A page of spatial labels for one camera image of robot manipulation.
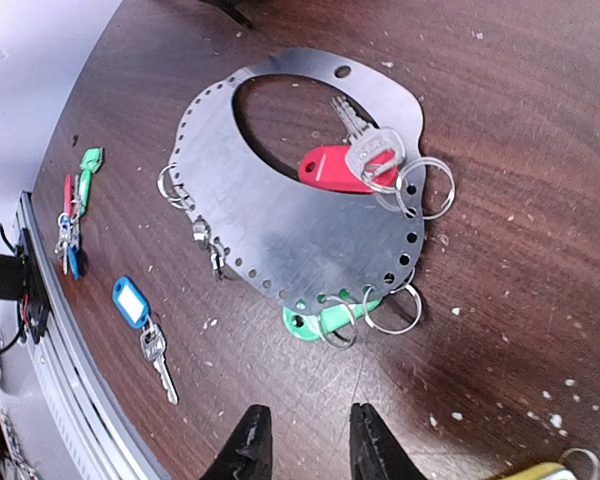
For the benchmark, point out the silver key on blue tag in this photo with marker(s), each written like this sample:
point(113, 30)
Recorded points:
point(154, 345)

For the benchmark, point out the silver keys bunch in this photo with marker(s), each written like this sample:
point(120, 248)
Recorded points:
point(69, 229)

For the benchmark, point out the yellow key tag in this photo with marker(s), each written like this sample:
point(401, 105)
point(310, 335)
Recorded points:
point(558, 470)

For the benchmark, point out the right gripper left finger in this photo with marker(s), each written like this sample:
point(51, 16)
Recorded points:
point(247, 453)

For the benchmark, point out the red key tag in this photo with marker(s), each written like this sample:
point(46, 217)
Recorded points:
point(68, 196)
point(325, 168)

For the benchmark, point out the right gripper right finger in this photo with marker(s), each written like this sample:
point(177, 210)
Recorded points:
point(374, 451)

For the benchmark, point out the green key tag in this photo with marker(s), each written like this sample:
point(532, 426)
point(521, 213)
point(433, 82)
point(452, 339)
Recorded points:
point(91, 163)
point(335, 325)

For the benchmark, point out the blue key tag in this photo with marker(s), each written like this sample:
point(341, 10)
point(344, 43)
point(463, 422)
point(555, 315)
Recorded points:
point(131, 303)
point(74, 255)

